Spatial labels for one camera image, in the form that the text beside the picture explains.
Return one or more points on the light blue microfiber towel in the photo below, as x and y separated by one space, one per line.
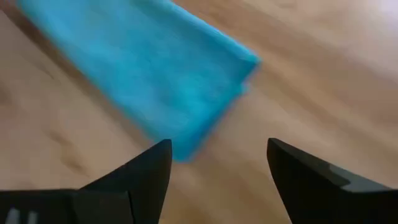
149 71

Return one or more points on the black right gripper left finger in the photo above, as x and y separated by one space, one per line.
136 186

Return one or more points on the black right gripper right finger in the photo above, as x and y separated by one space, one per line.
311 193

